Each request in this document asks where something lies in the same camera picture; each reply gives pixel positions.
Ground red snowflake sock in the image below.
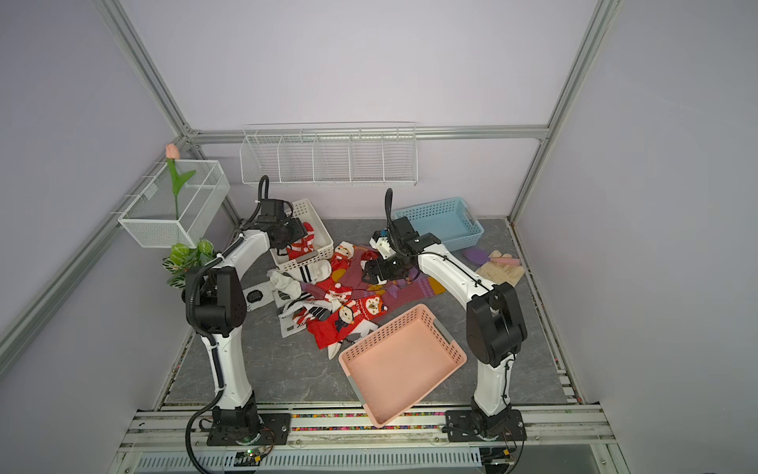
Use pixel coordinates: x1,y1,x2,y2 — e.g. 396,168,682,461
286,222,315,260

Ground purple pink striped sock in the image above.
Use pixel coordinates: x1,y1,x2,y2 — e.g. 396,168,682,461
339,248,378,290

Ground santa face red sock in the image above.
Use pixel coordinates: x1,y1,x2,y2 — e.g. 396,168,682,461
330,241,355,275

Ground red white striped sock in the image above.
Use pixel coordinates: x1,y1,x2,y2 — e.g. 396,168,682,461
307,296,389,350

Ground pink purple yellow sock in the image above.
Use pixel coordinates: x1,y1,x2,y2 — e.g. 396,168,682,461
381,276,446,311

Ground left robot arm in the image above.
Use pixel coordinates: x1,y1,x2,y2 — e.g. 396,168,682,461
184,176,306,442

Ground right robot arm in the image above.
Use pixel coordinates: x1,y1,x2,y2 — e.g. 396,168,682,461
361,189,528,442

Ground white plastic basket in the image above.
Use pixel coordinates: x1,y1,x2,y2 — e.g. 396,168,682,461
270,199,335,272

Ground blue plastic basket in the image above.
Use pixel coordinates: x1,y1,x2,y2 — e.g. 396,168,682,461
392,197,485,252

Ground pink plastic basket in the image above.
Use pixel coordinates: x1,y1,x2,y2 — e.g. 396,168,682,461
339,304,467,428

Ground white black striped sock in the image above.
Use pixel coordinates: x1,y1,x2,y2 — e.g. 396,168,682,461
268,260,332,299

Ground white sock grey emblem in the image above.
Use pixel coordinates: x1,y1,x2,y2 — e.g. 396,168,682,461
243,282,274,313

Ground white sock black pattern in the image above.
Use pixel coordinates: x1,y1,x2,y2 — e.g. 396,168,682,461
278,299,335,338

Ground beige work glove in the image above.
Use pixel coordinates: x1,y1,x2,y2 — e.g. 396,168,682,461
476,251,525,286

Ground green potted plant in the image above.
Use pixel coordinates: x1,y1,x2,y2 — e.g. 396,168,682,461
162,239,215,290

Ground artificial pink tulip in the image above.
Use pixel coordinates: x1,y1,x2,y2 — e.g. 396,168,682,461
165,143,197,220

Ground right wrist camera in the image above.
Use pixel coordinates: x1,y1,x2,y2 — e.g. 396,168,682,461
369,232,396,260

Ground white wire wall shelf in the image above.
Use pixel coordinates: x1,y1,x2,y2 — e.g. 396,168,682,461
240,122,418,185

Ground white mesh wall box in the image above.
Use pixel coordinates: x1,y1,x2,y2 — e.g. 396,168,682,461
118,159,230,249

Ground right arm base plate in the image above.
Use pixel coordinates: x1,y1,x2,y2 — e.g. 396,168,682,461
441,407,527,442

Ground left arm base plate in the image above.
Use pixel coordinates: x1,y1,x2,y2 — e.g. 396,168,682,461
206,411,292,448

